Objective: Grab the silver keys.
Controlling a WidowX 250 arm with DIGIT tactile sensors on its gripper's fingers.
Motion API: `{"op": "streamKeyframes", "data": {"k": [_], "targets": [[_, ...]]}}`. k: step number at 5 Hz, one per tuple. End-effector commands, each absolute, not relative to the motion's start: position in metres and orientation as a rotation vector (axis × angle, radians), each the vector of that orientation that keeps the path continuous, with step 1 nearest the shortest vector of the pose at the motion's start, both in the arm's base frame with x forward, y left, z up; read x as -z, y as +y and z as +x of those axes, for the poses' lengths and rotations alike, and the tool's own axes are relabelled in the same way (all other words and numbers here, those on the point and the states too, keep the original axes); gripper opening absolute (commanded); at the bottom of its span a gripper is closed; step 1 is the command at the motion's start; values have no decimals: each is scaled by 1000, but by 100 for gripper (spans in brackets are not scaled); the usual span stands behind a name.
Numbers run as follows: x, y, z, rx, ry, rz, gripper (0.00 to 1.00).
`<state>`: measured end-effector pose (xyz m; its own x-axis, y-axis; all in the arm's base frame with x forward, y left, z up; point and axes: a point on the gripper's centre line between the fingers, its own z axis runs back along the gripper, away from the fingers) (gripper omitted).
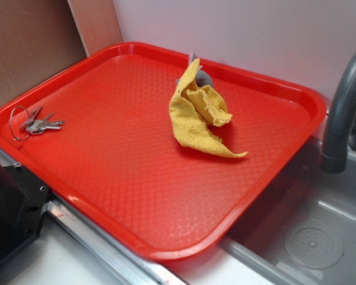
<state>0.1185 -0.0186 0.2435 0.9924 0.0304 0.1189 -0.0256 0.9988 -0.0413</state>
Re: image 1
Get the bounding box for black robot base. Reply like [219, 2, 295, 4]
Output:
[0, 164, 50, 266]

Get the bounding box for yellow cloth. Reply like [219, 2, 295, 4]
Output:
[169, 58, 249, 159]

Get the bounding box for grey plush toy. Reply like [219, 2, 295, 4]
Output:
[176, 52, 214, 91]

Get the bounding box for red plastic tray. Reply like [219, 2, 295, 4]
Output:
[0, 43, 326, 261]

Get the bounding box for wooden board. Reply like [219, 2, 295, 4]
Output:
[68, 0, 123, 56]

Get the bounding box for grey toy sink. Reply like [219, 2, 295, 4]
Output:
[219, 136, 356, 285]

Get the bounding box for grey faucet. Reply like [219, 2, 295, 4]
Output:
[320, 52, 356, 173]

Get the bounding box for brown cardboard panel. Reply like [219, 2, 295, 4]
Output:
[0, 1, 86, 107]

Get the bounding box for silver keys on ring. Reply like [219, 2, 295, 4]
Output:
[9, 105, 66, 143]

